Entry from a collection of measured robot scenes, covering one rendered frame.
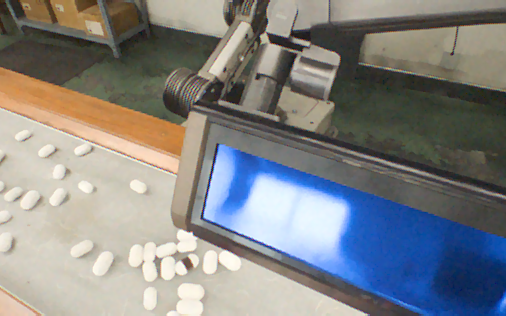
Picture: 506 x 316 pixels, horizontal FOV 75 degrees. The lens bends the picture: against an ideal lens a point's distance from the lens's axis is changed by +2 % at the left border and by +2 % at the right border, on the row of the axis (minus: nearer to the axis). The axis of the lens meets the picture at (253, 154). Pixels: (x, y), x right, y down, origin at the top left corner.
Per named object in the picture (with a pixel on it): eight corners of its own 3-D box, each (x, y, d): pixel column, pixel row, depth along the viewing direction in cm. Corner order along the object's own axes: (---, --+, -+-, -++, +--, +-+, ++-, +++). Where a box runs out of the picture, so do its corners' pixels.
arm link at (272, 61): (264, 49, 55) (260, 33, 49) (303, 60, 53) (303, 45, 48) (250, 87, 54) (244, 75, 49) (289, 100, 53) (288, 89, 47)
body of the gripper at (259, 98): (275, 129, 46) (293, 80, 46) (214, 110, 49) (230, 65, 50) (285, 138, 52) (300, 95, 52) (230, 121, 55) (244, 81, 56)
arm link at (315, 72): (283, 19, 56) (278, -6, 47) (349, 37, 54) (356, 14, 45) (260, 86, 56) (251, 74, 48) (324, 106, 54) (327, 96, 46)
